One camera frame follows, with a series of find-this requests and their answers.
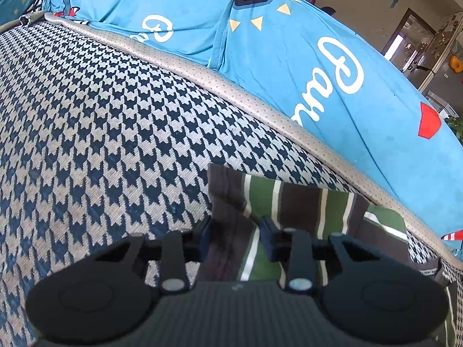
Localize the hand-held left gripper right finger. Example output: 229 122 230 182
260 217 373 294

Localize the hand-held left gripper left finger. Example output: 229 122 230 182
95 217 215 294

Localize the green brown striped t-shirt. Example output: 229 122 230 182
208 164 458 347

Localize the houndstooth sofa seat cover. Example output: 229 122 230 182
0 20 463 347

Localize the blue printed sofa backrest cover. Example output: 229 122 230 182
0 0 463 241

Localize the white storage box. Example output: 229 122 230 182
425 92 456 115

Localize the leafy potted plant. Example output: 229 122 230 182
445 116 463 137

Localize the silver refrigerator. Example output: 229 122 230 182
416 12 463 95

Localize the wooden door frame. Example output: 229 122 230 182
383 7 436 77

